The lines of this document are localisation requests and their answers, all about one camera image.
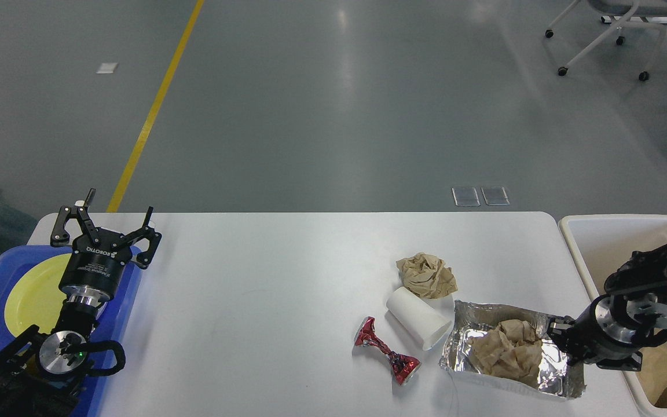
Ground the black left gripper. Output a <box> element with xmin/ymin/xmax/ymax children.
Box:
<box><xmin>50</xmin><ymin>188</ymin><xmax>163</xmax><ymax>308</ymax></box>

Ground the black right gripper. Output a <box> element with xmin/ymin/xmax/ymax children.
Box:
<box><xmin>547</xmin><ymin>295</ymin><xmax>643</xmax><ymax>371</ymax></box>

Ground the yellow plastic plate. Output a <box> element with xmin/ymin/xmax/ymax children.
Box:
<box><xmin>3</xmin><ymin>254</ymin><xmax>71</xmax><ymax>337</ymax></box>

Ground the large brown paper bag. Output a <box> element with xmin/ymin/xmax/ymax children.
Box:
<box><xmin>637</xmin><ymin>347</ymin><xmax>667</xmax><ymax>405</ymax></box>

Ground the white paper cup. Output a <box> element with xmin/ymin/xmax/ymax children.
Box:
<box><xmin>386</xmin><ymin>287</ymin><xmax>452</xmax><ymax>351</ymax></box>

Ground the brown paper ball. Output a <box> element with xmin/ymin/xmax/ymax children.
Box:
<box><xmin>396</xmin><ymin>253</ymin><xmax>458</xmax><ymax>300</ymax></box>

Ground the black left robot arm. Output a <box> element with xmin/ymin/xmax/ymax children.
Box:
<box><xmin>0</xmin><ymin>188</ymin><xmax>162</xmax><ymax>416</ymax></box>

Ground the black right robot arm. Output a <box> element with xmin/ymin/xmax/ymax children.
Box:
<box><xmin>548</xmin><ymin>244</ymin><xmax>667</xmax><ymax>372</ymax></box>

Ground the crumpled brown paper on foil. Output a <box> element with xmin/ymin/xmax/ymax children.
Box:
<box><xmin>468</xmin><ymin>319</ymin><xmax>543</xmax><ymax>388</ymax></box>

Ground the white plastic bin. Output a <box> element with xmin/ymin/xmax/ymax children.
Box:
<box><xmin>558</xmin><ymin>214</ymin><xmax>667</xmax><ymax>416</ymax></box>

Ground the crushed red can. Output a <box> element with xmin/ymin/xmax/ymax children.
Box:
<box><xmin>354</xmin><ymin>316</ymin><xmax>422</xmax><ymax>386</ymax></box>

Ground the white office chair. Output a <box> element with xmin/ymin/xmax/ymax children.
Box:
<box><xmin>558</xmin><ymin>1</ymin><xmax>667</xmax><ymax>82</ymax></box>

